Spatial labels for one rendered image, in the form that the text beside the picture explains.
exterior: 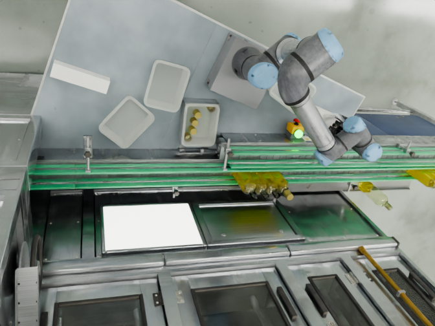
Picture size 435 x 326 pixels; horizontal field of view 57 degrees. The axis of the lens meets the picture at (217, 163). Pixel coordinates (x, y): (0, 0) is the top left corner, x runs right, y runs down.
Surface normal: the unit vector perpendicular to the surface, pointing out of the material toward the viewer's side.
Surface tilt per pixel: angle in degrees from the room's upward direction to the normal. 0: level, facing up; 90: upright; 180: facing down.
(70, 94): 0
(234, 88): 1
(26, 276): 29
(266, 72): 8
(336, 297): 90
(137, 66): 0
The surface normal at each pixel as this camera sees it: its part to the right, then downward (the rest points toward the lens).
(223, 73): 0.27, 0.48
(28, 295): 0.30, -0.03
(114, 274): 0.13, -0.89
